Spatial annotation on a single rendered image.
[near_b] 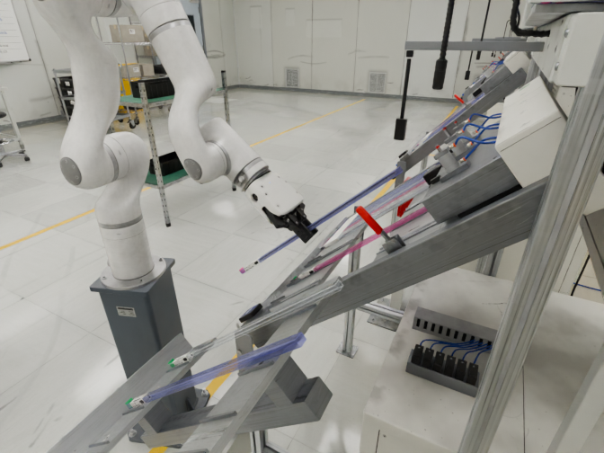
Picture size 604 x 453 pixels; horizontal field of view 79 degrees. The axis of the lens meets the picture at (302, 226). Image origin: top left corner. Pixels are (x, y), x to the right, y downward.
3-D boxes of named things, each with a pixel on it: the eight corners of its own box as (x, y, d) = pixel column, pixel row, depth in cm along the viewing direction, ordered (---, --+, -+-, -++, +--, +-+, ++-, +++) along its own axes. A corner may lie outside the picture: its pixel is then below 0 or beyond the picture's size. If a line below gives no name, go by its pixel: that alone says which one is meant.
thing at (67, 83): (63, 123, 639) (48, 77, 604) (86, 119, 675) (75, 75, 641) (88, 127, 615) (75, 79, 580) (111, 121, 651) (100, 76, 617)
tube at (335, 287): (172, 368, 79) (168, 364, 79) (176, 363, 80) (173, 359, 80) (340, 291, 48) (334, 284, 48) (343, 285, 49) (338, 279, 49)
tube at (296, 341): (129, 409, 70) (124, 403, 70) (135, 403, 71) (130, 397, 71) (301, 348, 39) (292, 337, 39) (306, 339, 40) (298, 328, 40)
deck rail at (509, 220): (257, 348, 90) (242, 328, 89) (262, 342, 91) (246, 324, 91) (582, 216, 46) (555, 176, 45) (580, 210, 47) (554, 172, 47)
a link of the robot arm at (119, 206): (88, 224, 103) (62, 140, 92) (137, 199, 118) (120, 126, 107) (119, 232, 99) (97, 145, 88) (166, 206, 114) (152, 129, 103)
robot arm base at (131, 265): (86, 288, 107) (68, 232, 99) (123, 253, 124) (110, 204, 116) (146, 293, 105) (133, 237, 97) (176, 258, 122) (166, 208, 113)
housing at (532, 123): (551, 230, 50) (492, 146, 49) (537, 146, 88) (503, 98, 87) (621, 201, 45) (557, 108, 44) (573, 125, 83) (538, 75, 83)
